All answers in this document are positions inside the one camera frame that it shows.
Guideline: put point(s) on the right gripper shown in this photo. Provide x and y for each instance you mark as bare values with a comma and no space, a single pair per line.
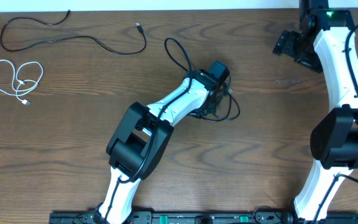
285,45

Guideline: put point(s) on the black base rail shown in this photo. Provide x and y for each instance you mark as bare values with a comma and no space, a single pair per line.
144,217

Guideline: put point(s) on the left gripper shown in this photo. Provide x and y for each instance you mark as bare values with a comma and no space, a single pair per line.
213,104

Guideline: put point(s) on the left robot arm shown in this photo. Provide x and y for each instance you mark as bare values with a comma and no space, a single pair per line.
141,137

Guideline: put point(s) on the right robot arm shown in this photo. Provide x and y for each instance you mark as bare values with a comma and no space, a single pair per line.
325,43

